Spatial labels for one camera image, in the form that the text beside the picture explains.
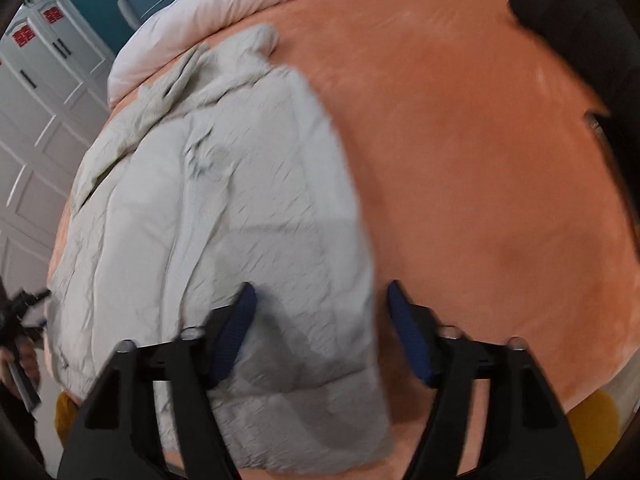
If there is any grey chair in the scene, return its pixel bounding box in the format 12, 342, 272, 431
117, 0, 152, 32

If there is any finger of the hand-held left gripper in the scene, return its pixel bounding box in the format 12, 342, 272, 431
10, 287, 52, 312
19, 318, 49, 342

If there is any orange plush blanket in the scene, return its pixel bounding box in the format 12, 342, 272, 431
45, 0, 636, 480

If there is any person's left hand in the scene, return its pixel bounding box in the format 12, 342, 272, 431
0, 339, 42, 392

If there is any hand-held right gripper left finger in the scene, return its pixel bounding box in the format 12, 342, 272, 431
57, 281, 259, 480

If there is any white panelled wardrobe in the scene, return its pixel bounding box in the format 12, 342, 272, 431
0, 0, 116, 283

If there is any white duvet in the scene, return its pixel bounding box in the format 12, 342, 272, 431
107, 0, 503, 106

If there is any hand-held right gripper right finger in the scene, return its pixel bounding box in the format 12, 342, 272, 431
386, 280, 586, 480

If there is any person's yellow top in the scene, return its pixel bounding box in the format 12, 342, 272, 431
55, 387, 633, 480

